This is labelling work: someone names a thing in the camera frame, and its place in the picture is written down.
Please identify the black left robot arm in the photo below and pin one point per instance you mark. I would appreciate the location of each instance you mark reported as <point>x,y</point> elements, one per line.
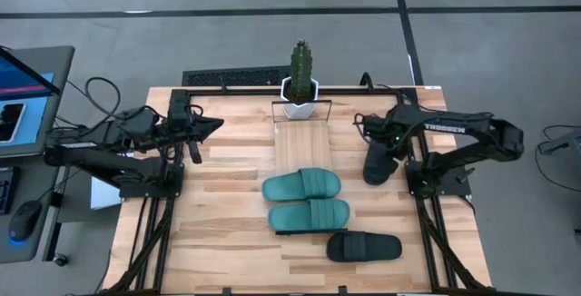
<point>136,128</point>

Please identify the black caster wheel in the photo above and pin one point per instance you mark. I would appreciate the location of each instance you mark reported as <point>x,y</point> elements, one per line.
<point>60,259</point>

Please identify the black keyboard behind table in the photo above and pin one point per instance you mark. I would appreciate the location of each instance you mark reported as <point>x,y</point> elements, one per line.
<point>236,77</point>

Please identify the white geometric plant pot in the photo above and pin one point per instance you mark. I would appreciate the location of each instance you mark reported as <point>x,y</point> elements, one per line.
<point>299,110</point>

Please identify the grey floor device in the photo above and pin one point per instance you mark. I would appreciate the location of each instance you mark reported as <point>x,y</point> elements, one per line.
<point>567,144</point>

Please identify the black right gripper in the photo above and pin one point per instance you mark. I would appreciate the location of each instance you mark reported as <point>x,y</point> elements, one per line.
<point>383,132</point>

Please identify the black computer mouse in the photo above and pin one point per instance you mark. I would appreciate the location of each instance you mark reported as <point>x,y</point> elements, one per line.
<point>25,219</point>

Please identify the grey computer desk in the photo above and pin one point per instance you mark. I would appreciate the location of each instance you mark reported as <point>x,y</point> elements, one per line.
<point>27,253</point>

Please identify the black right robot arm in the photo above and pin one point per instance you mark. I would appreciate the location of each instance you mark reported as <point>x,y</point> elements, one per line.
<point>472,121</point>

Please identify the wooden shelf black frame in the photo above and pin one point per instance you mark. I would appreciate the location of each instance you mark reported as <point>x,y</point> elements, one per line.
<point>302,146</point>

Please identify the grey computer monitor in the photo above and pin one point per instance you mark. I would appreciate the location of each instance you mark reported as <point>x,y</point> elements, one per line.
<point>45,105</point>

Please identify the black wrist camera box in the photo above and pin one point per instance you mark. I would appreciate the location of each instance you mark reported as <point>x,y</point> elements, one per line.
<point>179,104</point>

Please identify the green cactus plant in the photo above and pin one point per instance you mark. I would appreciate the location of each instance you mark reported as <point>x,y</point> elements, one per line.
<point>301,69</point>

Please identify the white paper sheet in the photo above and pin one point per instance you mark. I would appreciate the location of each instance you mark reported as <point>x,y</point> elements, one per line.
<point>102,196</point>

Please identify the thick black diagonal bar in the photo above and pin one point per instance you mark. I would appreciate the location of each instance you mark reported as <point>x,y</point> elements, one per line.
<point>97,174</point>

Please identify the black rubber slide sandal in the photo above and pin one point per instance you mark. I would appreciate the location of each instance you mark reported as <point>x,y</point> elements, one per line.
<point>379,169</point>
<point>363,247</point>

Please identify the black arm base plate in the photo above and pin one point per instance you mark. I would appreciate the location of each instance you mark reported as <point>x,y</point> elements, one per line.
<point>449,182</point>
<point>136,190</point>

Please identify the black aluminium table frame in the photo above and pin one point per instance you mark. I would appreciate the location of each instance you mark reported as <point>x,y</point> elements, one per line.
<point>236,91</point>

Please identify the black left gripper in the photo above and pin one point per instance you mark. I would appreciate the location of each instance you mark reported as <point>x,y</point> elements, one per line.
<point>193,128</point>

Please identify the green rubber slide sandal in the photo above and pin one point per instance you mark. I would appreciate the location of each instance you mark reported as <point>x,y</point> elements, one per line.
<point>290,218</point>
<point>281,187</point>

